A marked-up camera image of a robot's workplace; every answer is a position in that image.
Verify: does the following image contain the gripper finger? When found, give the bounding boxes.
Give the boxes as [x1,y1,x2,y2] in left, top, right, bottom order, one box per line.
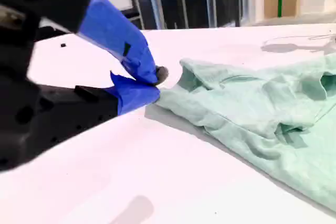
[0,0,169,87]
[23,70,161,161]

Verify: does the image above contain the pale green T-shirt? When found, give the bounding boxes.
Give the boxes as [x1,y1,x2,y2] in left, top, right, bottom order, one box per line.
[153,52,336,213]

